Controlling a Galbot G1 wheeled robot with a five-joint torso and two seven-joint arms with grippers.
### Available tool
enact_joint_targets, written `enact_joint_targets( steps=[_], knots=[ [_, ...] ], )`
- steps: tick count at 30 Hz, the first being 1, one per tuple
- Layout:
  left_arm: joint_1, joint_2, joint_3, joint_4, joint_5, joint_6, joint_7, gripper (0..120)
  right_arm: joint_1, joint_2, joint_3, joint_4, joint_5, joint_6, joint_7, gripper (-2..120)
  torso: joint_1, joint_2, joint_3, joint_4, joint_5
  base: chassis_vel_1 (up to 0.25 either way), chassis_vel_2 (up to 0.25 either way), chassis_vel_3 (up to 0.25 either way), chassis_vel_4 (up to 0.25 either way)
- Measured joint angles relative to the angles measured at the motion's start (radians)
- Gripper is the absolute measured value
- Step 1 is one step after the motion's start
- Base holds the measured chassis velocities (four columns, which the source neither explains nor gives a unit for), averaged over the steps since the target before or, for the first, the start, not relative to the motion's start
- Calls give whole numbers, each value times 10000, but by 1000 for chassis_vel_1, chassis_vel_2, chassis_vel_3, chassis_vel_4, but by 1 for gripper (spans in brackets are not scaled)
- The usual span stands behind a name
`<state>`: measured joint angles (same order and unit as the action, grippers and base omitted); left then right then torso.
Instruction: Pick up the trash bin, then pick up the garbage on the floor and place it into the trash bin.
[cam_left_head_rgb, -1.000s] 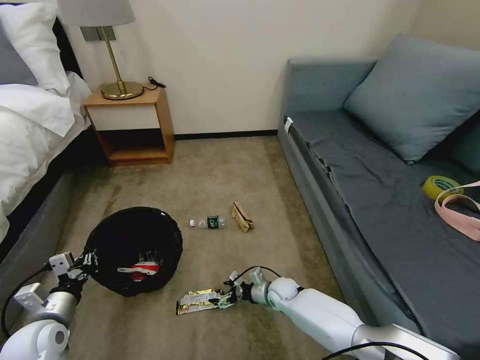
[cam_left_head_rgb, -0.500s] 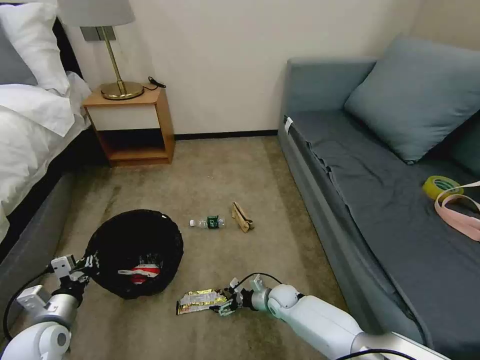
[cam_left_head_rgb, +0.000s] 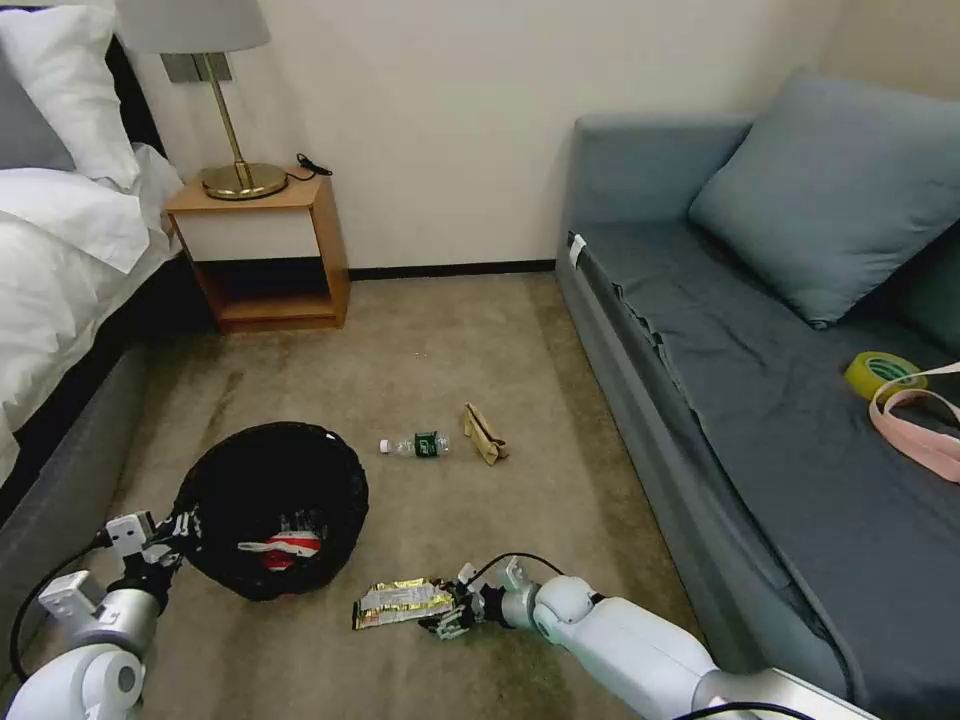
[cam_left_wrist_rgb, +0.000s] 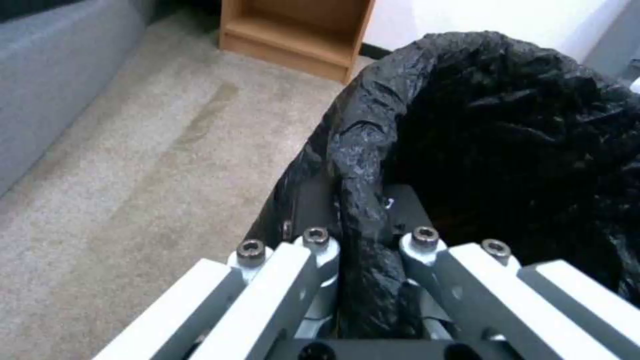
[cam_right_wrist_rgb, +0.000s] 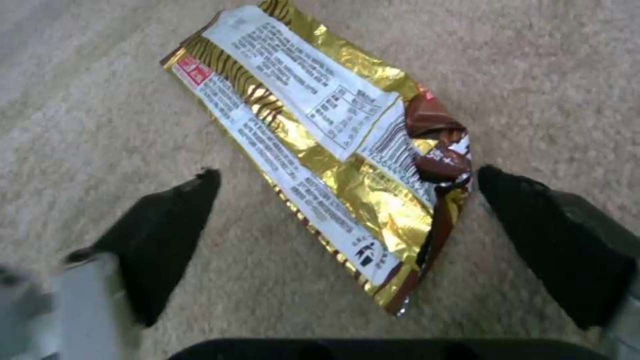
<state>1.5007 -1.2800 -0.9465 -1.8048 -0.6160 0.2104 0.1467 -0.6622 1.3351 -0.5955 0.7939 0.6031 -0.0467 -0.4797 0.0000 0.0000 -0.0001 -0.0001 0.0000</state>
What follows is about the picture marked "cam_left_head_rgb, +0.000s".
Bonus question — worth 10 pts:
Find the gold foil snack wrapper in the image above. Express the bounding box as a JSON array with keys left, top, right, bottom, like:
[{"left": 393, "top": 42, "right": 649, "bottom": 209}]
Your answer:
[{"left": 351, "top": 575, "right": 458, "bottom": 631}]

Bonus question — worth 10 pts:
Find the black mesh trash bin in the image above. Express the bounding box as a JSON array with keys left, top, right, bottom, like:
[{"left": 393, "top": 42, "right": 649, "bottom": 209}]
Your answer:
[{"left": 178, "top": 422, "right": 372, "bottom": 602}]

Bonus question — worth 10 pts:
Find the red white crumpled packaging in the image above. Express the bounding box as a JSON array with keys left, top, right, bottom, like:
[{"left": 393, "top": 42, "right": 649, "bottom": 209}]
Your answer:
[{"left": 236, "top": 527, "right": 326, "bottom": 574}]

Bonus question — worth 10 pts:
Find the clear plastic bottle green label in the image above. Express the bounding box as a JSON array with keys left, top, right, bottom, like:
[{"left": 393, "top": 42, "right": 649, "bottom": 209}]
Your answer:
[{"left": 377, "top": 428, "right": 453, "bottom": 460}]

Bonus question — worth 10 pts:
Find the white duvet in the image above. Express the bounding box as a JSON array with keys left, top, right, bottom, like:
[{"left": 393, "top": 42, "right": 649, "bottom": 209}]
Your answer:
[{"left": 0, "top": 141, "right": 187, "bottom": 485}]

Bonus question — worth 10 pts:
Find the wooden nightstand white drawer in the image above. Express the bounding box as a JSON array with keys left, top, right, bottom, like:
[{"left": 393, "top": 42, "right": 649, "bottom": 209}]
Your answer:
[{"left": 164, "top": 173, "right": 352, "bottom": 335}]

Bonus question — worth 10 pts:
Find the brass table lamp grey shade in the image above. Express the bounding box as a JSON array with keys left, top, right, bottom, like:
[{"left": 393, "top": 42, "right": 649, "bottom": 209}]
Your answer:
[{"left": 113, "top": 0, "right": 289, "bottom": 202}]

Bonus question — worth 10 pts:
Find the dark grey sofa sheet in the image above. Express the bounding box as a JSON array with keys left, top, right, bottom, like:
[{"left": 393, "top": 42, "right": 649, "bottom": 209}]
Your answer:
[{"left": 575, "top": 220, "right": 960, "bottom": 720}]

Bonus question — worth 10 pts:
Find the black bed headboard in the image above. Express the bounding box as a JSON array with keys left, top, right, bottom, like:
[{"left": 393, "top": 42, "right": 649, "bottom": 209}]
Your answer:
[{"left": 103, "top": 32, "right": 168, "bottom": 163}]

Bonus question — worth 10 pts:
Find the grey pillow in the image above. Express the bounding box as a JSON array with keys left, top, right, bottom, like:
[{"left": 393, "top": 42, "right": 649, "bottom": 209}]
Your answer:
[{"left": 0, "top": 50, "right": 78, "bottom": 174}]

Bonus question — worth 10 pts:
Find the yellow tape roll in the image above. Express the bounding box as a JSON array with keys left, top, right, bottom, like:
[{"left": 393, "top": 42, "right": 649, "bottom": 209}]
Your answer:
[{"left": 843, "top": 350, "right": 931, "bottom": 403}]

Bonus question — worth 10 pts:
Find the white pillow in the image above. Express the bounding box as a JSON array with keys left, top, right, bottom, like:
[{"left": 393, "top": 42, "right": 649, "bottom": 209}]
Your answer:
[{"left": 0, "top": 0, "right": 145, "bottom": 190}]

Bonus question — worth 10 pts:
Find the blue-grey sofa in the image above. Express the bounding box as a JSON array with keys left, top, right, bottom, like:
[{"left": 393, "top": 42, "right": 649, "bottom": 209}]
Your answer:
[{"left": 553, "top": 65, "right": 960, "bottom": 720}]

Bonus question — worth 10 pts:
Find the blue-grey square cushion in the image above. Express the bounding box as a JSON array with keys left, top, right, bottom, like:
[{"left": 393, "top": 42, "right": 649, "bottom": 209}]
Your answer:
[{"left": 687, "top": 66, "right": 960, "bottom": 331}]

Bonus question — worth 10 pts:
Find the dark teal cushion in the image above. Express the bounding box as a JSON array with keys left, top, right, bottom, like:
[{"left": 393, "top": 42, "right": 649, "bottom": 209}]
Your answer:
[{"left": 893, "top": 256, "right": 960, "bottom": 358}]

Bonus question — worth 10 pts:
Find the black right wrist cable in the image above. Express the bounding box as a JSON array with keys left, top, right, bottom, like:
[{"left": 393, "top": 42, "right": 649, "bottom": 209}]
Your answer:
[{"left": 467, "top": 552, "right": 573, "bottom": 595}]

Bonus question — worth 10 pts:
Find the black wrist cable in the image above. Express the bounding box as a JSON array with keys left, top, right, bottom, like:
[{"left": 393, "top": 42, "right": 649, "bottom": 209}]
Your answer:
[
  {"left": 8, "top": 524, "right": 115, "bottom": 682},
  {"left": 467, "top": 552, "right": 573, "bottom": 595}
]

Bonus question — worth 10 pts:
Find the grey upholstered bed frame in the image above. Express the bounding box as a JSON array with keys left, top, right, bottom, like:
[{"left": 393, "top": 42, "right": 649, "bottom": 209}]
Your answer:
[{"left": 0, "top": 343, "right": 153, "bottom": 665}]

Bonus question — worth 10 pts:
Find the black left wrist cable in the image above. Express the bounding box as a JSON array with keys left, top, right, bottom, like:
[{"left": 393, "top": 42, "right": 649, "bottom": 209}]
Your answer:
[{"left": 8, "top": 524, "right": 115, "bottom": 682}]

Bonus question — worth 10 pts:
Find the black lamp cord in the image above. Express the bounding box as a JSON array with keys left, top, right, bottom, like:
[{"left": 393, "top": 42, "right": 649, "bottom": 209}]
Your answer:
[{"left": 283, "top": 152, "right": 334, "bottom": 184}]

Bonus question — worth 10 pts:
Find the pink fabric strap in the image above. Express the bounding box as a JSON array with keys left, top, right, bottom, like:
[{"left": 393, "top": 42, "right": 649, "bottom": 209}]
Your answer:
[{"left": 869, "top": 364, "right": 960, "bottom": 484}]

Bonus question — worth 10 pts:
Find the metal wall switch panel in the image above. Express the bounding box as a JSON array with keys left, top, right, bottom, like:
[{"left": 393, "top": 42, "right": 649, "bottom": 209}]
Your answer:
[{"left": 162, "top": 52, "right": 236, "bottom": 85}]

